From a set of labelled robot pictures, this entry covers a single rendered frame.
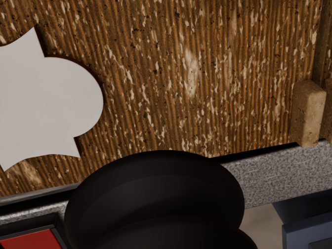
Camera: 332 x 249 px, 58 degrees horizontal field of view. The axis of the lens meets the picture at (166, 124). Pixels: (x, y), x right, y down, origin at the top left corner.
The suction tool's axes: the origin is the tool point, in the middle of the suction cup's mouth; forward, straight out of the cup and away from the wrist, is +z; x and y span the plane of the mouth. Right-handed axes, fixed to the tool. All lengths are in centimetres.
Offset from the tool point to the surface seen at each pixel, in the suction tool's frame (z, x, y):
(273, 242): 112, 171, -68
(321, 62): 18.7, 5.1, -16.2
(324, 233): 25, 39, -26
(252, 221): 112, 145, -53
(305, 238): 25, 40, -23
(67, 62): 17.6, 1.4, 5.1
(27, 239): 19.1, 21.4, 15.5
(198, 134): 18.4, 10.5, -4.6
